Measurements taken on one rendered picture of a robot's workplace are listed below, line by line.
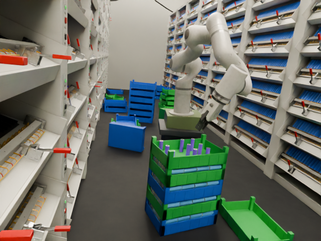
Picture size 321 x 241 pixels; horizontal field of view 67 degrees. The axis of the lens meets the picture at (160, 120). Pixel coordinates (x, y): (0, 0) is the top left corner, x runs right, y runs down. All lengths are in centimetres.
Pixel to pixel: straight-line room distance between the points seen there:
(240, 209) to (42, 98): 115
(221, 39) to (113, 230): 99
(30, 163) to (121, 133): 151
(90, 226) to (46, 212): 48
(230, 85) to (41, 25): 73
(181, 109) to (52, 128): 118
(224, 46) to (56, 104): 77
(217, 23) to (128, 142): 120
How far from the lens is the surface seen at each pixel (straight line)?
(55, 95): 74
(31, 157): 59
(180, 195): 111
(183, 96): 177
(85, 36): 142
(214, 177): 117
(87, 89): 143
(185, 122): 176
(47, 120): 76
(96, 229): 121
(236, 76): 107
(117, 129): 205
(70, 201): 117
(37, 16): 74
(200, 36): 142
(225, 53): 116
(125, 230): 121
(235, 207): 146
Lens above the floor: 75
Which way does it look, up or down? 14 degrees down
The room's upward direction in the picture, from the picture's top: 6 degrees clockwise
